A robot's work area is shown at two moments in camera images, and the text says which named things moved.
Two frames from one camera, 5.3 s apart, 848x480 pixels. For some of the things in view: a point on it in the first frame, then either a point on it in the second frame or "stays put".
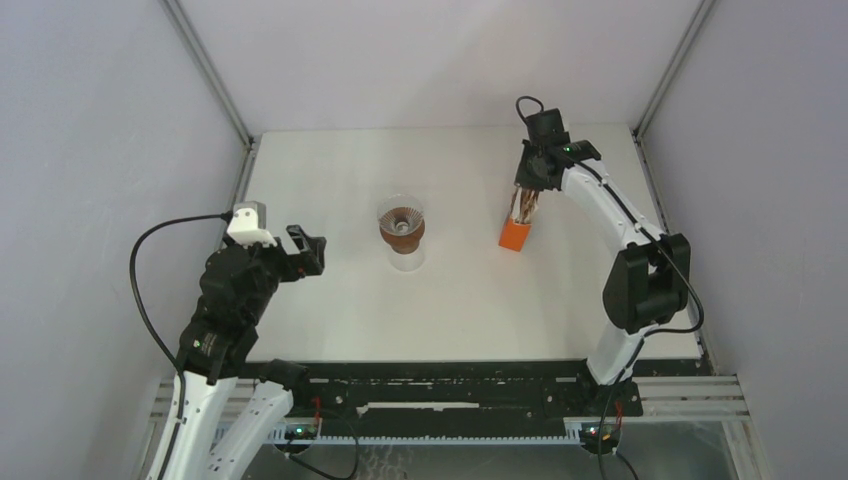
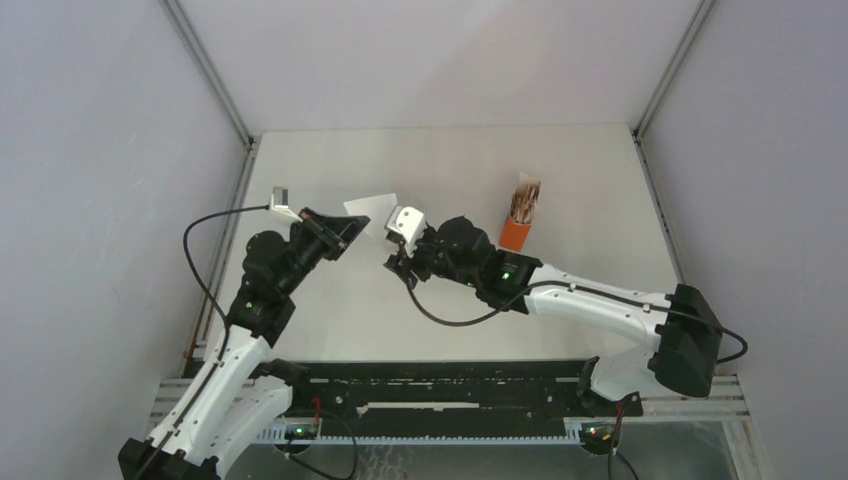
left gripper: [310, 259] -> [333, 233]
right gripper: [525, 179] -> [412, 263]
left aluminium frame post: [248, 143] stays put
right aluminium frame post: [649, 164] stays put
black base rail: [458, 394] stays put
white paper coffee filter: [525, 204] -> [373, 239]
